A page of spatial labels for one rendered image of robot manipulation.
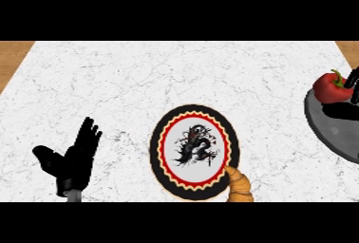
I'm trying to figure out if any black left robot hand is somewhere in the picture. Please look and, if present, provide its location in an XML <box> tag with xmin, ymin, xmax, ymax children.
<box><xmin>32</xmin><ymin>116</ymin><xmax>104</xmax><ymax>198</ymax></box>

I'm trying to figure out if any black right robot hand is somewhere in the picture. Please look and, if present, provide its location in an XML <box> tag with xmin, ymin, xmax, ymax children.
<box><xmin>345</xmin><ymin>65</ymin><xmax>359</xmax><ymax>105</ymax></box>

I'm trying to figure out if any red bell pepper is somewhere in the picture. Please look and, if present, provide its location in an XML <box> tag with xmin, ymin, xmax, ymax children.
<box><xmin>312</xmin><ymin>68</ymin><xmax>355</xmax><ymax>104</ymax></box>

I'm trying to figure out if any grey pan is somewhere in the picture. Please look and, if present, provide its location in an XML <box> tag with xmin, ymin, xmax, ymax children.
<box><xmin>303</xmin><ymin>87</ymin><xmax>359</xmax><ymax>165</ymax></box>

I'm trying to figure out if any black red dragon plate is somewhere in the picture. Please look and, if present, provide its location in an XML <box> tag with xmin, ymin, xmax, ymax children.
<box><xmin>150</xmin><ymin>103</ymin><xmax>241</xmax><ymax>201</ymax></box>

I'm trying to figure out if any golden brown croissant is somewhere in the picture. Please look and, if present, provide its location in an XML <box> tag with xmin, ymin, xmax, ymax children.
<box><xmin>224</xmin><ymin>164</ymin><xmax>256</xmax><ymax>203</ymax></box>

